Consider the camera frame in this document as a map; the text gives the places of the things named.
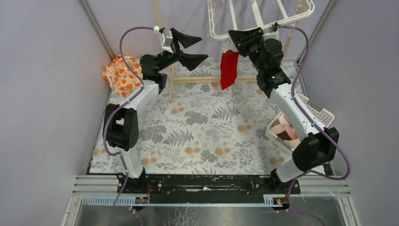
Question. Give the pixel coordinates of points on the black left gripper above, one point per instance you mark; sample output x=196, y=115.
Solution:
x=176, y=49

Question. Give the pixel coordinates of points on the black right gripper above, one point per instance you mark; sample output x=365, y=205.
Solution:
x=243, y=40

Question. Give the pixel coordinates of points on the red sock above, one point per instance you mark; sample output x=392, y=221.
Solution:
x=228, y=68

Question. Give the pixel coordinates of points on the white clip sock hanger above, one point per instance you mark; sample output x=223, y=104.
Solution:
x=305, y=8

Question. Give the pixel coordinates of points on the white perforated plastic basket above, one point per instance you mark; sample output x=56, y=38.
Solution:
x=323, y=115

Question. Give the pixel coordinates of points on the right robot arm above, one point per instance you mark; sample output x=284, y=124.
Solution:
x=317, y=142

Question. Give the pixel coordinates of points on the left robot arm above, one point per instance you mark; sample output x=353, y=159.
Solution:
x=121, y=129

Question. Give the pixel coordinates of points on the wooden drying rack stand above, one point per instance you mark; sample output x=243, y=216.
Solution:
x=212, y=79

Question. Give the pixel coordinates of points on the floral patterned table mat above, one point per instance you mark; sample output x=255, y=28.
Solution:
x=202, y=129

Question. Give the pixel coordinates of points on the orange floral cloth bundle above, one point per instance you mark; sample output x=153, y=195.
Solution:
x=120, y=79

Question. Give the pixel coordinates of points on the pink blue lettered sock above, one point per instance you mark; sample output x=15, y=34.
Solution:
x=291, y=134

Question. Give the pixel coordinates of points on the brown ribbed sock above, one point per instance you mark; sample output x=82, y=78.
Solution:
x=283, y=135

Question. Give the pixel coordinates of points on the beige sock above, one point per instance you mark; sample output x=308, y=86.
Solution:
x=277, y=128

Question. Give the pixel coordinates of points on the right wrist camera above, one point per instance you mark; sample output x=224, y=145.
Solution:
x=276, y=26

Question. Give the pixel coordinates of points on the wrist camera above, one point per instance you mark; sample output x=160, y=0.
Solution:
x=166, y=39
x=276, y=26

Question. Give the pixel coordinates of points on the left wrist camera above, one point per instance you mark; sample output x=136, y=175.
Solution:
x=166, y=39

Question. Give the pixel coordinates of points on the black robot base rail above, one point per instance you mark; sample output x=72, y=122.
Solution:
x=189, y=187

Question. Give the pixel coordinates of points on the white slotted cable duct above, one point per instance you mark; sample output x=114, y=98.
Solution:
x=141, y=201

